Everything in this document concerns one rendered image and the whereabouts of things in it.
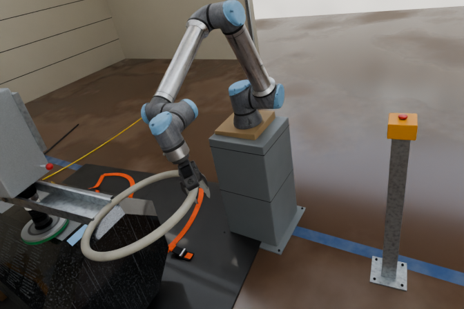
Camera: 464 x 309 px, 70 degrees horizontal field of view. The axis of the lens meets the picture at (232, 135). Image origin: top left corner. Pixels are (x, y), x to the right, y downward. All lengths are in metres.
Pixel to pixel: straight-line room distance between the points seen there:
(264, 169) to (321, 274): 0.78
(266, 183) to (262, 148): 0.26
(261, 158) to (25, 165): 1.21
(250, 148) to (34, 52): 6.13
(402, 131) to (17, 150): 1.68
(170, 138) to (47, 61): 6.65
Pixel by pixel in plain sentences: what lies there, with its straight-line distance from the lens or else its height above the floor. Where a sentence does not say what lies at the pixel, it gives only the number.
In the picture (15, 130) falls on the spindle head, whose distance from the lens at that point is 1.66.
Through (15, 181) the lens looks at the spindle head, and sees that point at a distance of 1.68.
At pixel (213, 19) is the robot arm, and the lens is 1.62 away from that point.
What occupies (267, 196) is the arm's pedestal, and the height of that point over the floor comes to 0.47.
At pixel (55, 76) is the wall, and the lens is 7.81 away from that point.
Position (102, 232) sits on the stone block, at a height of 0.75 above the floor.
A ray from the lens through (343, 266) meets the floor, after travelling 2.41.
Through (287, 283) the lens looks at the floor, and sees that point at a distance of 2.33.
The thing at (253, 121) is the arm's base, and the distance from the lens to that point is 2.09.
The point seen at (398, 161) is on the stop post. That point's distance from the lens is 1.80.
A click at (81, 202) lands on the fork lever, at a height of 1.02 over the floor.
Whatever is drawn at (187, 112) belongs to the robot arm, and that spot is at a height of 1.38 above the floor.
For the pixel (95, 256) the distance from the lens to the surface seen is 1.26.
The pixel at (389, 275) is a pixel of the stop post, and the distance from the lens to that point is 2.37.
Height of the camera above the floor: 1.88
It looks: 29 degrees down
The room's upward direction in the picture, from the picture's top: 11 degrees counter-clockwise
